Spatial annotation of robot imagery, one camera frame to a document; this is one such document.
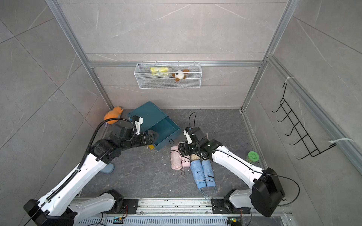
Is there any black wall hook rack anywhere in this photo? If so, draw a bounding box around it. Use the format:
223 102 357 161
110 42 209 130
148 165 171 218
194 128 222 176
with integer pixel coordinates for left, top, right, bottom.
272 83 337 160

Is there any brown white plush dog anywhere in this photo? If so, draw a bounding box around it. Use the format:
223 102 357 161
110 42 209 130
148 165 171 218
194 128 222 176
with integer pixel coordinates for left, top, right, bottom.
172 69 189 83

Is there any yellow packet in basket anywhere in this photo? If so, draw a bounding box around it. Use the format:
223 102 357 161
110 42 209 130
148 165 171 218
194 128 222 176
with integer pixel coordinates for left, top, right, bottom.
150 67 172 76

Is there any blue folded umbrella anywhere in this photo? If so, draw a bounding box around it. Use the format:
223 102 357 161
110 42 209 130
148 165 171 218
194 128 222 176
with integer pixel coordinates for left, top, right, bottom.
201 160 216 187
190 160 206 189

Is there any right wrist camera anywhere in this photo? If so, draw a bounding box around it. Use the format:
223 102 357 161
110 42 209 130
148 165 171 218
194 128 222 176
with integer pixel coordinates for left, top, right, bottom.
183 126 206 144

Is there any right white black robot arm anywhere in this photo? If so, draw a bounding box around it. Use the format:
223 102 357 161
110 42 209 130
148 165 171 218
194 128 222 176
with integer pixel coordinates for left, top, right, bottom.
178 140 285 217

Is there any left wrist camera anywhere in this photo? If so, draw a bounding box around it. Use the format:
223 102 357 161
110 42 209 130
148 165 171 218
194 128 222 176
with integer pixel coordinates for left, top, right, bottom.
132 115 143 135

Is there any blue folded umbrella right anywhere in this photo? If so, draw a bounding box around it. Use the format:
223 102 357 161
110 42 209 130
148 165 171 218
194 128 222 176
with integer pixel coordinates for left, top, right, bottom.
201 160 216 187

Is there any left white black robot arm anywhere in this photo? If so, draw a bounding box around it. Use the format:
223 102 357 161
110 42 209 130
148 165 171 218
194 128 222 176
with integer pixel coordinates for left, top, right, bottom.
24 116 158 226

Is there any blue grey sponge pad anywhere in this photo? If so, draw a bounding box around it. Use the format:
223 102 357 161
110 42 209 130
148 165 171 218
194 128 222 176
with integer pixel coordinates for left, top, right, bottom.
100 163 115 174

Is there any teal drawer cabinet yellow base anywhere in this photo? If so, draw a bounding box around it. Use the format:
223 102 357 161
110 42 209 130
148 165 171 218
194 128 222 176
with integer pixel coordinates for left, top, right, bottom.
128 101 181 151

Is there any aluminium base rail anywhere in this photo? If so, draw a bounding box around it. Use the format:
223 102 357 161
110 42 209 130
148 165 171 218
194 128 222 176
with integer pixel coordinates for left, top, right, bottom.
75 197 297 226

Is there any orange plush toy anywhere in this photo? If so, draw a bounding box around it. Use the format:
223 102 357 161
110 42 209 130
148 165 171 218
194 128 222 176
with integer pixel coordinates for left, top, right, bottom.
104 106 123 120

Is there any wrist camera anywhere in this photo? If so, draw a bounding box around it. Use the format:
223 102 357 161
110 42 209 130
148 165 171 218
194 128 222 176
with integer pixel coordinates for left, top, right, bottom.
183 126 206 144
132 115 143 135

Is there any pink umbrella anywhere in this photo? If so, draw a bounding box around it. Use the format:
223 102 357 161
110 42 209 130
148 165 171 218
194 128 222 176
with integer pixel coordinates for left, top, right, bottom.
181 155 191 168
170 146 182 170

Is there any green round lid container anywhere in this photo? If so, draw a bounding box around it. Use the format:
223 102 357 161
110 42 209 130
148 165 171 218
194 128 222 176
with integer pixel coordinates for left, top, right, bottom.
246 151 260 164

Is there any beige folded umbrella left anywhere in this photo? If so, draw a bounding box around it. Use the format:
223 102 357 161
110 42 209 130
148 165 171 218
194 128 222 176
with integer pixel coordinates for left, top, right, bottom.
190 154 200 161

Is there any blue folded umbrella left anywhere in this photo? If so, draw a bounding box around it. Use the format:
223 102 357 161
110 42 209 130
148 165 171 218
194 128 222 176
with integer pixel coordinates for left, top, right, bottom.
190 160 206 189

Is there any white wire wall basket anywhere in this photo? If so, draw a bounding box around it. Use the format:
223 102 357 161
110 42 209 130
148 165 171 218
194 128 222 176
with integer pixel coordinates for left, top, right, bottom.
134 62 202 89

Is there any aluminium frame profile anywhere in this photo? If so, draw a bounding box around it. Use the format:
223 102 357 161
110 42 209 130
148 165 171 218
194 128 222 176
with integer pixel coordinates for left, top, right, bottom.
47 1 362 172

